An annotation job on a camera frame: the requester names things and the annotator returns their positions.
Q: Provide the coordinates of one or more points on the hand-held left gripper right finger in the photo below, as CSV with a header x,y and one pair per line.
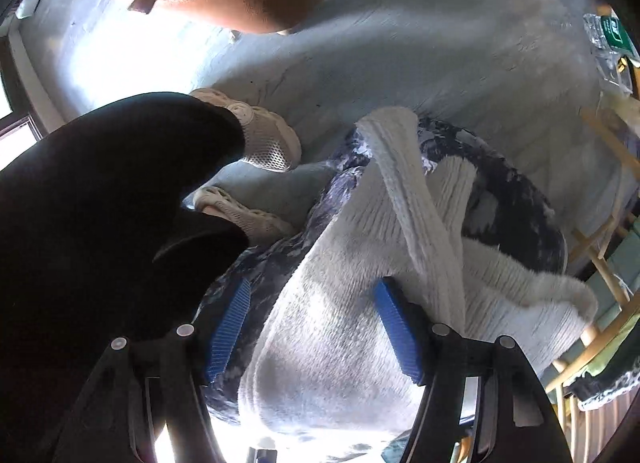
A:
x,y
397,328

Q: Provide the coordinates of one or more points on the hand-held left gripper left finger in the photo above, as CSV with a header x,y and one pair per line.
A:
x,y
230,328

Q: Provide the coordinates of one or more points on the white knitted sweater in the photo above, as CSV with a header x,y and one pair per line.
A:
x,y
325,333

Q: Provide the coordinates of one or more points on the beige mesh shoe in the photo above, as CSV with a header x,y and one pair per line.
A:
x,y
240,213
265,138

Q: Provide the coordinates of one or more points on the blue white patterned blanket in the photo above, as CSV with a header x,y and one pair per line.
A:
x,y
500,203

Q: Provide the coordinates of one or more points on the person's black trousers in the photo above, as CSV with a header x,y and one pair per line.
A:
x,y
75,243

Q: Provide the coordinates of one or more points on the green label plastic packet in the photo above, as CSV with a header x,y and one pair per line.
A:
x,y
612,35

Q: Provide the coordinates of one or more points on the light wooden frame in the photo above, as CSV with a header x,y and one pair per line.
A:
x,y
607,143

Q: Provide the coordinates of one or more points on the dark window frame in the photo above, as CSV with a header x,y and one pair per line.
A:
x,y
15,115

